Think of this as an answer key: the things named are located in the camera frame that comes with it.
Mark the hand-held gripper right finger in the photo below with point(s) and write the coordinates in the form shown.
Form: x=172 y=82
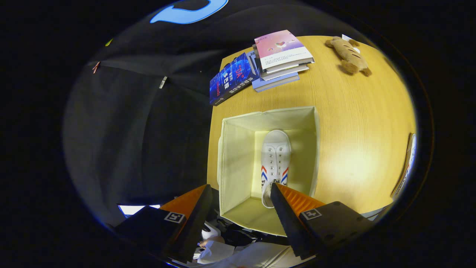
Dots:
x=286 y=223

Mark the white paperback book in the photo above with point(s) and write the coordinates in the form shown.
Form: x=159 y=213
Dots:
x=284 y=70

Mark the brown bread plush toy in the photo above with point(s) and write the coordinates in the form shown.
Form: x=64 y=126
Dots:
x=349 y=56

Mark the light blue book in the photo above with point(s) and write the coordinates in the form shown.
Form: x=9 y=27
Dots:
x=275 y=82

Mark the pink cover book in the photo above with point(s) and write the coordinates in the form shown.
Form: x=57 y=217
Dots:
x=280 y=48

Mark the beige fabric storage box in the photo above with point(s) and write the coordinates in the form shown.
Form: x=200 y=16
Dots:
x=238 y=160

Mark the pink cloth clip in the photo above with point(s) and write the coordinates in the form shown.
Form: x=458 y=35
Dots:
x=96 y=67

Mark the white canvas shoe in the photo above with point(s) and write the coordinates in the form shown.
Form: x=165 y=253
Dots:
x=275 y=152
x=409 y=163

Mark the dark blue book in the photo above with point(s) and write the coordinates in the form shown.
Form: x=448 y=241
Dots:
x=230 y=80

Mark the black backdrop cloth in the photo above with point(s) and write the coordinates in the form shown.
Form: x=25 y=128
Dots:
x=130 y=130

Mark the silver cloth clip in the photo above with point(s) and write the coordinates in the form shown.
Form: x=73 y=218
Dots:
x=163 y=82

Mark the white paper tag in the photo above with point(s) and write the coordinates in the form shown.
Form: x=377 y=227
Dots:
x=347 y=37

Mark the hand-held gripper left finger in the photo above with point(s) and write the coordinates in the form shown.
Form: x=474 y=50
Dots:
x=191 y=223

